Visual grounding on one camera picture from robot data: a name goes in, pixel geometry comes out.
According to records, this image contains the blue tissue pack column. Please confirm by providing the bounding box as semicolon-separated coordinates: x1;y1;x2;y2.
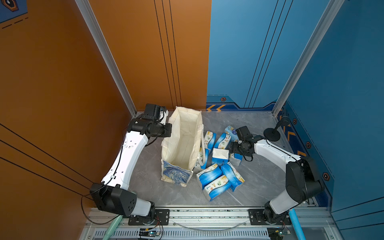
229;153;243;167

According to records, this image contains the Vinda cartoon tissue pack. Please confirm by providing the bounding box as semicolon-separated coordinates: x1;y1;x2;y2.
225;126;239;142

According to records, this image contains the cream canvas bag blue print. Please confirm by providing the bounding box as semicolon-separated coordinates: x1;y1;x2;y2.
161;107;204;187

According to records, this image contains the blue tissue pack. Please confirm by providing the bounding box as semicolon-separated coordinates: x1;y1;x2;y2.
194;148;210;173
204;131;216;151
214;133;232;150
221;163;245;192
197;164;223;190

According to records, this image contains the blue tissue pack frontmost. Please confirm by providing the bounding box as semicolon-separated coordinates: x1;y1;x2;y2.
203;175;232;201

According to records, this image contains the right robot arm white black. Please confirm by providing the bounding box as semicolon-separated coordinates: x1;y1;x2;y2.
230;139;325;225

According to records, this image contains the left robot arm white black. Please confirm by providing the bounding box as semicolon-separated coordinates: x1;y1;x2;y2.
90;119;172;223

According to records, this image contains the blue tissue pack beside bag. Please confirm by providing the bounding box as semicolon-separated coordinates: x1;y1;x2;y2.
194;148;210;173

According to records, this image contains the white-topped tissue pack centre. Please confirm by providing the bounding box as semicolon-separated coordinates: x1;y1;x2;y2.
212;148;230;166

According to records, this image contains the black round stand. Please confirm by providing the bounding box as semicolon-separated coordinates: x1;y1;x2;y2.
264;116;290;142

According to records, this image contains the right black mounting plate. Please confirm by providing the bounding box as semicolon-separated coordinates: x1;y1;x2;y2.
248;209;291;226

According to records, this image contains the black mounting plate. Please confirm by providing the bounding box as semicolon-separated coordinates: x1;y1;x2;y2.
128;209;170;226
248;209;291;226

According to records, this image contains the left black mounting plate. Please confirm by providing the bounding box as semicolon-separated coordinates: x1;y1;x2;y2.
128;209;170;226

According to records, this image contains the right circuit board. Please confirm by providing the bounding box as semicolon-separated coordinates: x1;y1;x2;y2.
268;228;291;240

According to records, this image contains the circuit board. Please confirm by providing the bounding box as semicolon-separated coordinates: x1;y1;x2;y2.
268;228;291;240
138;229;162;240

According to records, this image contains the white vented grille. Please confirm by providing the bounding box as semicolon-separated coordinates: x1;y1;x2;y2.
110;228;270;240

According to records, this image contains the left circuit board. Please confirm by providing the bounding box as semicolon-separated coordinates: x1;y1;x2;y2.
138;229;162;240

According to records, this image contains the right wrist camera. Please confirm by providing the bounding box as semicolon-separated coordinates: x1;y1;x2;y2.
236;126;264;144

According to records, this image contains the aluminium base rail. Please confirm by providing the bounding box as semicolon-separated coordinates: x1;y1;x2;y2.
83;206;337;232

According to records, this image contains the blue hose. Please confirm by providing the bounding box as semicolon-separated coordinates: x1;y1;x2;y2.
288;208;307;240

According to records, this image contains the green hose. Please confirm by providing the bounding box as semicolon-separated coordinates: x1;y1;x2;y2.
101;214;124;240

